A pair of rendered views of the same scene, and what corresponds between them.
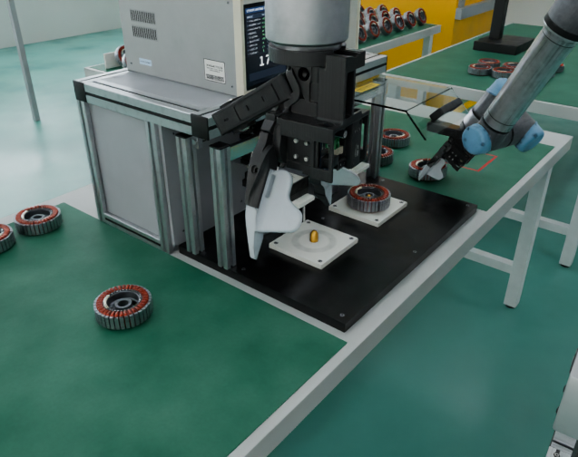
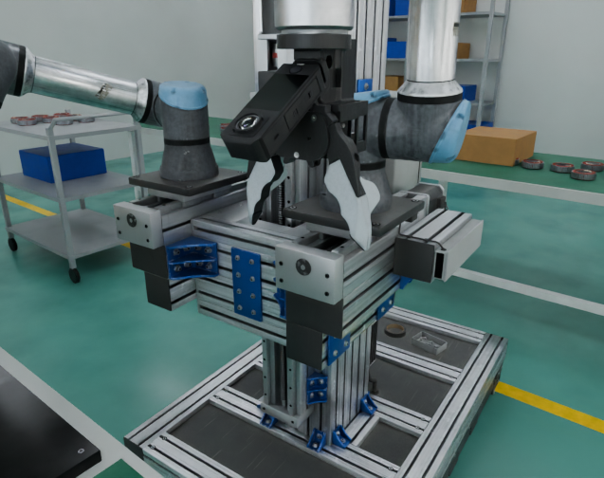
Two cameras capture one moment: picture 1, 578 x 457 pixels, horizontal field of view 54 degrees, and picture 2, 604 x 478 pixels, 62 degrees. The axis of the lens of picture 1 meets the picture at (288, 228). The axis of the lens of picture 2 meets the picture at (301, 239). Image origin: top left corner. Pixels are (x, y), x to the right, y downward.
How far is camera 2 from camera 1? 0.74 m
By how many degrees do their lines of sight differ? 80
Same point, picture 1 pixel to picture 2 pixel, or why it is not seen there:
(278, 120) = (339, 107)
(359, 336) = (115, 447)
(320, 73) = (343, 57)
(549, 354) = not seen: hidden behind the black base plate
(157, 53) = not seen: outside the picture
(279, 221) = (371, 198)
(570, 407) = (338, 281)
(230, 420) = not seen: outside the picture
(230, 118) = (281, 132)
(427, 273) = (34, 379)
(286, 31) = (351, 13)
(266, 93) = (311, 89)
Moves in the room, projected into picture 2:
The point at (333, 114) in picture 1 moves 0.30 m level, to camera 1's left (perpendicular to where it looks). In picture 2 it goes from (349, 92) to (407, 139)
